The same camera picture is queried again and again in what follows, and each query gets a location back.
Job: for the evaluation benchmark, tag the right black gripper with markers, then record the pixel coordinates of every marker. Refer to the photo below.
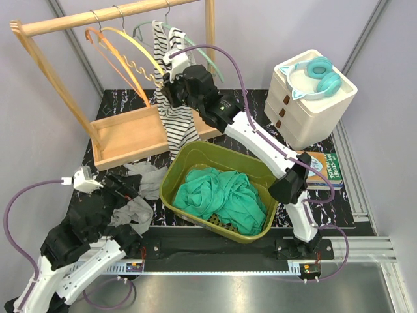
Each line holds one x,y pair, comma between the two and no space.
168,90

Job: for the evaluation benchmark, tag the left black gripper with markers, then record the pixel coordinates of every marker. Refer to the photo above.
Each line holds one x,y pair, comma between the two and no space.
128,187

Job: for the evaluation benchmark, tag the grey tank top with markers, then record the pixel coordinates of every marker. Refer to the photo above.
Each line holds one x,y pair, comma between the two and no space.
137,212

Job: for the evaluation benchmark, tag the black white striped tank top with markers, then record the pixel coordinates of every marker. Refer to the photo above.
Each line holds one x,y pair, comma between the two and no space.
177,119

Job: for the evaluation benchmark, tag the yellow hanger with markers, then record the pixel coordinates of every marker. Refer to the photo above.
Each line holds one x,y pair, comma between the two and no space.
137,57

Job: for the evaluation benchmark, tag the green tank top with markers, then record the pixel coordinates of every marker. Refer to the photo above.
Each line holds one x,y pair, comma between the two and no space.
227,194

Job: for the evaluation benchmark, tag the orange hanger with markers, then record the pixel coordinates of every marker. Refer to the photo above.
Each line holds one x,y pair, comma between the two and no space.
116,61

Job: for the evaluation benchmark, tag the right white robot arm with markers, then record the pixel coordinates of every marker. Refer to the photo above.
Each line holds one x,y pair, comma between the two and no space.
290,169

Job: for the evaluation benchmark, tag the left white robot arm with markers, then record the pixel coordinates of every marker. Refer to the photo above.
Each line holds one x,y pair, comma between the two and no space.
82,246

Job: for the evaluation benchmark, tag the wooden clothes rack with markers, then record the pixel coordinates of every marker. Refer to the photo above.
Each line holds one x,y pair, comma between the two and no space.
118,139

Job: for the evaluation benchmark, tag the olive plastic basket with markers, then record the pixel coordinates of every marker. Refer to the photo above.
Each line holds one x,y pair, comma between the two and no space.
199,155

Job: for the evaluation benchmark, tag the teal cat-ear headphones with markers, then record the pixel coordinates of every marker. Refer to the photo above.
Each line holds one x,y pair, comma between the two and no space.
319,68

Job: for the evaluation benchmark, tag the book with green cover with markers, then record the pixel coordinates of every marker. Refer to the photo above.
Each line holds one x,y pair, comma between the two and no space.
328,165

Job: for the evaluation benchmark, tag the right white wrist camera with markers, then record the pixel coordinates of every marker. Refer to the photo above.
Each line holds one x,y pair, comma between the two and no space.
178,63

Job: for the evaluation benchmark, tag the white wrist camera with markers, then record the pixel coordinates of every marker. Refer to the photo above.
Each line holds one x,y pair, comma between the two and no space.
82,181
178,63

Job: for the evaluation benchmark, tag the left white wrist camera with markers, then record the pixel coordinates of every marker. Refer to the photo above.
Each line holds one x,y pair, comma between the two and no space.
82,181

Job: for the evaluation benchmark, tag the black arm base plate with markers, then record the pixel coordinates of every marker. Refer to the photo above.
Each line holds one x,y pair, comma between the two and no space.
196,249

